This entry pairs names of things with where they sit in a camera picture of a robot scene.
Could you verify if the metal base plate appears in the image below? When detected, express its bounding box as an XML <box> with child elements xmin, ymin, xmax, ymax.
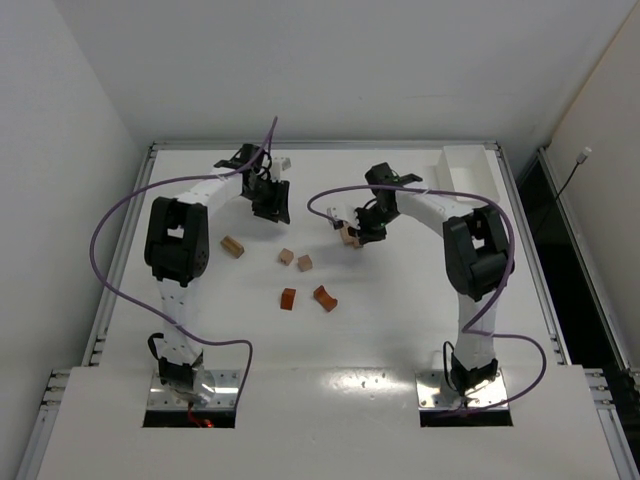
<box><xmin>146</xmin><ymin>369</ymin><xmax>241</xmax><ymax>412</ymax></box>
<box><xmin>414</xmin><ymin>368</ymin><xmax>510</xmax><ymax>414</ymax></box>

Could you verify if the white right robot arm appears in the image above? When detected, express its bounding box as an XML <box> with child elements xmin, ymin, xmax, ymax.
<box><xmin>349</xmin><ymin>163</ymin><xmax>513</xmax><ymax>395</ymax></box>

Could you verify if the dark orange wood cube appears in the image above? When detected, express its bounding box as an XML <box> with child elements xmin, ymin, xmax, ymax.
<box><xmin>280</xmin><ymin>288</ymin><xmax>296</xmax><ymax>311</ymax></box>

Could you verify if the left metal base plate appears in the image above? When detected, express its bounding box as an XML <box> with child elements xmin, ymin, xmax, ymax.
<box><xmin>146</xmin><ymin>369</ymin><xmax>241</xmax><ymax>412</ymax></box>

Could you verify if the light long wood plank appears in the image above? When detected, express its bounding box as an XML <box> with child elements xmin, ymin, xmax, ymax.
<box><xmin>339</xmin><ymin>225</ymin><xmax>353</xmax><ymax>246</ymax></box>

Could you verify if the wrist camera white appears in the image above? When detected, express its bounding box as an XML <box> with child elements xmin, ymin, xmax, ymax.
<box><xmin>326</xmin><ymin>204</ymin><xmax>359</xmax><ymax>230</ymax></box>
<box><xmin>269</xmin><ymin>157</ymin><xmax>292</xmax><ymax>181</ymax></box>

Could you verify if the light wood cube with holes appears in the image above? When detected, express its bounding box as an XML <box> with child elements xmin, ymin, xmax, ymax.
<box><xmin>278</xmin><ymin>248</ymin><xmax>294</xmax><ymax>266</ymax></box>

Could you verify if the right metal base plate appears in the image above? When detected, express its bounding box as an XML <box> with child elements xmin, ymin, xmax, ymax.
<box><xmin>414</xmin><ymin>368</ymin><xmax>510</xmax><ymax>414</ymax></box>

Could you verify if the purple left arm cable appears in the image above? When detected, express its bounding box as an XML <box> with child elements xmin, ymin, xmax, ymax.
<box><xmin>89</xmin><ymin>115</ymin><xmax>279</xmax><ymax>409</ymax></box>

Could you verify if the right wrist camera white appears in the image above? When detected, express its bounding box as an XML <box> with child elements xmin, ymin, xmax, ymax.
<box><xmin>326</xmin><ymin>204</ymin><xmax>359</xmax><ymax>230</ymax></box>

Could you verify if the brown long wood block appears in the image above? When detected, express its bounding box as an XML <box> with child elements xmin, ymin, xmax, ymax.
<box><xmin>220</xmin><ymin>235</ymin><xmax>245</xmax><ymax>259</ymax></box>

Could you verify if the white perforated basket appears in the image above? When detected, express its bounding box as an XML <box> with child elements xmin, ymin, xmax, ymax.
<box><xmin>435</xmin><ymin>145</ymin><xmax>500</xmax><ymax>203</ymax></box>

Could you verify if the black wall cable white plug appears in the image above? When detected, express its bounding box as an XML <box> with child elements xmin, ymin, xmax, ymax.
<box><xmin>545</xmin><ymin>146</ymin><xmax>592</xmax><ymax>213</ymax></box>

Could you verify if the dark orange notched block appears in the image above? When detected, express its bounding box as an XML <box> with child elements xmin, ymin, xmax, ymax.
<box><xmin>313</xmin><ymin>285</ymin><xmax>338</xmax><ymax>312</ymax></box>

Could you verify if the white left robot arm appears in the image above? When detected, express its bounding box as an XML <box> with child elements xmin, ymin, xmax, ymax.
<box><xmin>144</xmin><ymin>144</ymin><xmax>291</xmax><ymax>398</ymax></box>

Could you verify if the light wood block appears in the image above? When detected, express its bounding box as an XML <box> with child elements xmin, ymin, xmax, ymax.
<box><xmin>297</xmin><ymin>255</ymin><xmax>313</xmax><ymax>272</ymax></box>

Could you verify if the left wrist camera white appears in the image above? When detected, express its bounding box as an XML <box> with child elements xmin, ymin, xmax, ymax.
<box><xmin>269</xmin><ymin>157</ymin><xmax>292</xmax><ymax>181</ymax></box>

